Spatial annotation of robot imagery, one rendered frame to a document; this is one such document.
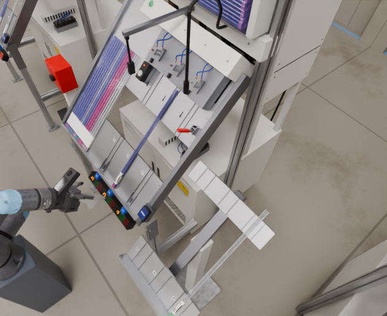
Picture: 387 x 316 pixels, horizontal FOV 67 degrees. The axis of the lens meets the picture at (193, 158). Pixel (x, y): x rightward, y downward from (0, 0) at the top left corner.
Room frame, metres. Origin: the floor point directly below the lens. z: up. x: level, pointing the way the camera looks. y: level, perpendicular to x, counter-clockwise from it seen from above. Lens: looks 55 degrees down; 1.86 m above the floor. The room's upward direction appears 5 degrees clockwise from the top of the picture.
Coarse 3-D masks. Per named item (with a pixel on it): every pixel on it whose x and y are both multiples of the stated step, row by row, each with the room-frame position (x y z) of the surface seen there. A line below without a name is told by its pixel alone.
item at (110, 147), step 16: (112, 128) 0.83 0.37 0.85; (96, 144) 0.80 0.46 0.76; (112, 144) 0.77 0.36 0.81; (128, 144) 0.75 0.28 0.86; (96, 160) 0.74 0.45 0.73; (112, 160) 0.72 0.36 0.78; (128, 160) 0.69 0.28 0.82; (112, 176) 0.65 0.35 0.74; (128, 176) 0.63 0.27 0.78; (144, 176) 0.61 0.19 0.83; (128, 192) 0.58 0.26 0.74; (144, 192) 0.56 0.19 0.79
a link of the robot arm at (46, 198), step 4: (36, 188) 0.45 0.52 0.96; (40, 188) 0.45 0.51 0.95; (44, 188) 0.46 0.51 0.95; (40, 192) 0.43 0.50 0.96; (44, 192) 0.44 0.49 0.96; (48, 192) 0.45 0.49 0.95; (44, 196) 0.43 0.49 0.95; (48, 196) 0.43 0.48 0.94; (52, 196) 0.44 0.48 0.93; (44, 200) 0.42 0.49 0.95; (48, 200) 0.42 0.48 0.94; (52, 200) 0.43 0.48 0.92; (40, 204) 0.40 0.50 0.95; (44, 204) 0.40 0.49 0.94; (48, 204) 0.41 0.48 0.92; (40, 208) 0.39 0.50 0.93; (44, 208) 0.40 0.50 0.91
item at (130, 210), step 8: (64, 128) 0.91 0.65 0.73; (72, 136) 0.86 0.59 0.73; (80, 144) 0.82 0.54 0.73; (88, 152) 0.78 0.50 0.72; (88, 160) 0.73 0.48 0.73; (96, 168) 0.69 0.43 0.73; (104, 176) 0.65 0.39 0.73; (120, 200) 0.54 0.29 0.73; (128, 208) 0.51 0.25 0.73; (136, 216) 0.48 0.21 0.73
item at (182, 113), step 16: (128, 16) 1.22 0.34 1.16; (144, 16) 1.17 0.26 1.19; (144, 32) 1.12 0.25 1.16; (160, 32) 1.08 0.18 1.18; (144, 48) 1.06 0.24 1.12; (160, 80) 0.92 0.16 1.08; (144, 96) 0.89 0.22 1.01; (160, 96) 0.87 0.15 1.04; (176, 96) 0.84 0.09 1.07; (224, 96) 0.77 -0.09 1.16; (176, 112) 0.79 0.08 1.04; (192, 112) 0.77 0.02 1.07; (208, 112) 0.74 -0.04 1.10; (176, 128) 0.74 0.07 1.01
